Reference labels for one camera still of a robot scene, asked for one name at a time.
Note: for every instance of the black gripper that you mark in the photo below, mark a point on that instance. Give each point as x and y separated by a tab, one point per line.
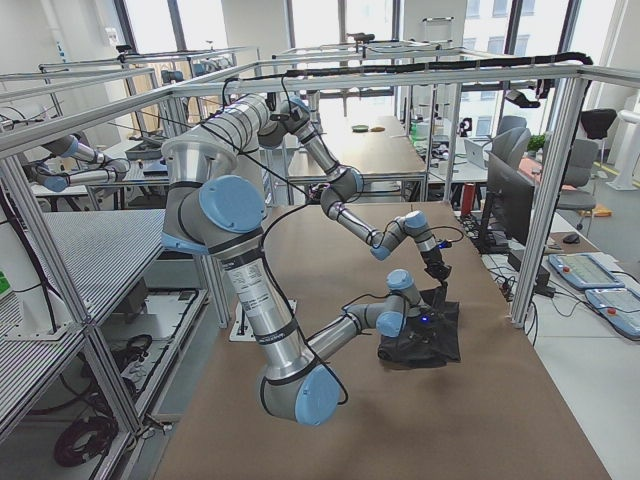
438	271

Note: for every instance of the black printed t-shirt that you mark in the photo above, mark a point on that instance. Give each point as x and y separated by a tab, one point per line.
409	349

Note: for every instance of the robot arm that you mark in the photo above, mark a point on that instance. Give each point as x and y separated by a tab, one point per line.
344	182
212	211

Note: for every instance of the black Huawei monitor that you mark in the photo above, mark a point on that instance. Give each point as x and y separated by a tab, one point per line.
508	201

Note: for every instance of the blue teach pendant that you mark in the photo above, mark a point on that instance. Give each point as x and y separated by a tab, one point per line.
582	271
619	306

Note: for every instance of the grey office chair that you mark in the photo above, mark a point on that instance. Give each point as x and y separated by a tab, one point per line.
578	172

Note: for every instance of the aluminium frame post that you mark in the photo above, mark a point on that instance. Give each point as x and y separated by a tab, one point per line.
552	175

